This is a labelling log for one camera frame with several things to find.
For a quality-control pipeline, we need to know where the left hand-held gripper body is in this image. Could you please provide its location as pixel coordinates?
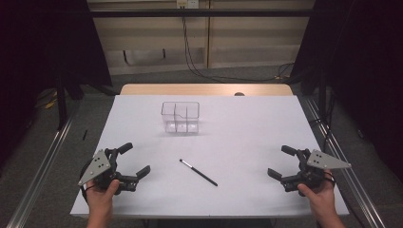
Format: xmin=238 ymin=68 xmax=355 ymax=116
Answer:
xmin=77 ymin=146 xmax=141 ymax=196

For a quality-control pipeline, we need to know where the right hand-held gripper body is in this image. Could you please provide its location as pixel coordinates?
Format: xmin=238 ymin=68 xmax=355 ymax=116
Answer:
xmin=279 ymin=147 xmax=353 ymax=194

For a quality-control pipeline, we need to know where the person's left hand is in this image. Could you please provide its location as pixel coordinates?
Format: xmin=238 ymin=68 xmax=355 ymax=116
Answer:
xmin=85 ymin=179 xmax=121 ymax=212

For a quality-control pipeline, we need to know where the person's right hand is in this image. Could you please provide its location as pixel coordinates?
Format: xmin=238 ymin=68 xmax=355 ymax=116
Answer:
xmin=297 ymin=170 xmax=336 ymax=213

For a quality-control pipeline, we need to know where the white table sheet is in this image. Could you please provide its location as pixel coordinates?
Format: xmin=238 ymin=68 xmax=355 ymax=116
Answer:
xmin=69 ymin=94 xmax=350 ymax=219

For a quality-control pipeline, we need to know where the clear plastic organizer box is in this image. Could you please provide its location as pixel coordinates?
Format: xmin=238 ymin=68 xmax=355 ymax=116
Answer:
xmin=160 ymin=101 xmax=201 ymax=135

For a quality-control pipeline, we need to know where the black metal stand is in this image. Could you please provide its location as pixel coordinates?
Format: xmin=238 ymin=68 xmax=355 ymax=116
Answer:
xmin=55 ymin=70 xmax=69 ymax=131
xmin=317 ymin=67 xmax=328 ymax=119

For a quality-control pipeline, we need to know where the wooden table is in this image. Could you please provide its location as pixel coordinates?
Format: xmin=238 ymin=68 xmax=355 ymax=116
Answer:
xmin=119 ymin=83 xmax=294 ymax=97

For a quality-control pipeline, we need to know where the dark curtain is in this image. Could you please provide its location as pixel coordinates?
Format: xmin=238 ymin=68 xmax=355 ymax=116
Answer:
xmin=0 ymin=0 xmax=112 ymax=165
xmin=289 ymin=0 xmax=403 ymax=183

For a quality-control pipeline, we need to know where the metal floor rail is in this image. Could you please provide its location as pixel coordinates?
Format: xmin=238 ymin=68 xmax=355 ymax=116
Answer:
xmin=6 ymin=103 xmax=82 ymax=228
xmin=298 ymin=94 xmax=387 ymax=228

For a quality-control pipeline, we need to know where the yellow cable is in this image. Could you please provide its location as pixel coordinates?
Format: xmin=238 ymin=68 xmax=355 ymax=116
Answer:
xmin=43 ymin=97 xmax=59 ymax=110

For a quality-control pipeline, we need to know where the long black hanging cable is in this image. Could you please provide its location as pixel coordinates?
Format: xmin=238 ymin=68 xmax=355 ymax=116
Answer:
xmin=181 ymin=15 xmax=296 ymax=83

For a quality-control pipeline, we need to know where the black horizontal frame bar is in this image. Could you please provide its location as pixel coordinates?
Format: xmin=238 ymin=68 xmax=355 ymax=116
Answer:
xmin=88 ymin=9 xmax=317 ymax=18

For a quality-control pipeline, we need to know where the white wall outlet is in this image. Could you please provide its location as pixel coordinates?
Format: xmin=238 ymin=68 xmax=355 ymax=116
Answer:
xmin=176 ymin=0 xmax=200 ymax=10

